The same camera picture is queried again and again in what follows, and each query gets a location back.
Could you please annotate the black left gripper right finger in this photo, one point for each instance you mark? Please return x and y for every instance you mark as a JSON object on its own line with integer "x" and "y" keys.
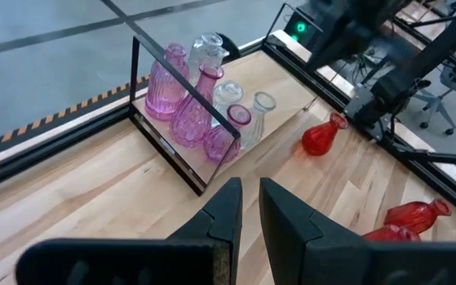
{"x": 370, "y": 265}

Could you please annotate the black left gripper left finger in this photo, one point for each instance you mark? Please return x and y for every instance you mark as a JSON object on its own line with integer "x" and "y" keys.
{"x": 133, "y": 263}

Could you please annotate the pink bulbous glass vase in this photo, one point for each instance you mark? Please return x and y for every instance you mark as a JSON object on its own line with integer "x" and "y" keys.
{"x": 222, "y": 144}

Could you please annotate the pink conical ribbed glass vase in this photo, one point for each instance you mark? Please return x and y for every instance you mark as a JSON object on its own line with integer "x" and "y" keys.
{"x": 190, "y": 118}

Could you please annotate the pink wide ribbed glass bottle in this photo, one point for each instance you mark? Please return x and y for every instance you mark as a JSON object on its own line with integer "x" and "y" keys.
{"x": 160, "y": 95}

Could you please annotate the clear flared glass vase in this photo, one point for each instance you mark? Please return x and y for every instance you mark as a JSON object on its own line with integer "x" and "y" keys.
{"x": 257, "y": 122}

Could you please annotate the clear ribbed glass jar vase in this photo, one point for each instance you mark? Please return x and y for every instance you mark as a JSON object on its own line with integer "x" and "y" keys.
{"x": 228, "y": 93}

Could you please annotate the clear tall diamond-cut vase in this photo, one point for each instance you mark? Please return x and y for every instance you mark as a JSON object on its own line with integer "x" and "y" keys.
{"x": 204, "y": 51}

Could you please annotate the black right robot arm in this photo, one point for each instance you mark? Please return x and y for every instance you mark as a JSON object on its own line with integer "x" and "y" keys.
{"x": 394, "y": 87}

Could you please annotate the red ribbed cylinder glass vase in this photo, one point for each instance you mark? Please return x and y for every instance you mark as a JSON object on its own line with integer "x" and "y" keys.
{"x": 390, "y": 234}

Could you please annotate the red squat glass vase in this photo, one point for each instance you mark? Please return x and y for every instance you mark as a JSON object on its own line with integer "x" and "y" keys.
{"x": 414, "y": 217}

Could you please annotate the red bulbous glass vase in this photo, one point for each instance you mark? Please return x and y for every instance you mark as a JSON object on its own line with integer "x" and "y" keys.
{"x": 317, "y": 138}

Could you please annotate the hazard striped strip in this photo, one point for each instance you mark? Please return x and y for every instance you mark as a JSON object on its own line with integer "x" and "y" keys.
{"x": 55, "y": 116}

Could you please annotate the grey office chair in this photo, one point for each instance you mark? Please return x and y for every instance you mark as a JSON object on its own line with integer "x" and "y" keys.
{"x": 434, "y": 105}

